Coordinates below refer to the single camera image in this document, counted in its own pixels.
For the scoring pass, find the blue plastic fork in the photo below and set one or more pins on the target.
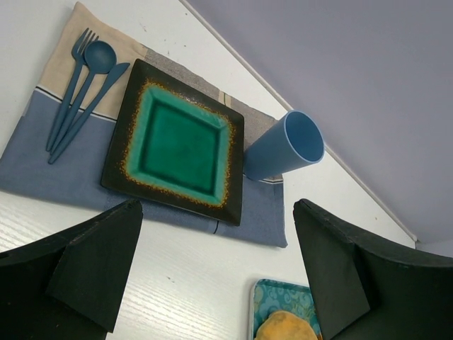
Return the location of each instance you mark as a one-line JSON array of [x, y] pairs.
[[77, 52]]

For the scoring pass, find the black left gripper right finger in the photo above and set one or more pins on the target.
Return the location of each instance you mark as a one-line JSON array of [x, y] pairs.
[[367, 287]]

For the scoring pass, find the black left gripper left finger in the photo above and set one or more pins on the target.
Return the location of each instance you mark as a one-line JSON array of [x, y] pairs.
[[70, 284]]

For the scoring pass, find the teal floral tray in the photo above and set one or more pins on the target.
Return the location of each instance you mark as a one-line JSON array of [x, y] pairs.
[[268, 296]]

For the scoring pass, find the blue plastic spoon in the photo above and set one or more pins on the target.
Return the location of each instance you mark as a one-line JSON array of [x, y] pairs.
[[100, 58]]

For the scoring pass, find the blue plastic cup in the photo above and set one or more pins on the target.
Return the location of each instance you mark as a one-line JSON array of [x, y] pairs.
[[293, 142]]

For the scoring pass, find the pale sugared bagel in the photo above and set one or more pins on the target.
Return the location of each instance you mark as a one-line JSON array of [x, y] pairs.
[[285, 325]]

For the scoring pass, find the green black square plate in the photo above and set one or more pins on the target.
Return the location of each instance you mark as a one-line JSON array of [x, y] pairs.
[[175, 145]]

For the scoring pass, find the blue plastic knife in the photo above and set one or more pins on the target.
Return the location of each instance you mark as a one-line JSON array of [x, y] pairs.
[[115, 73]]

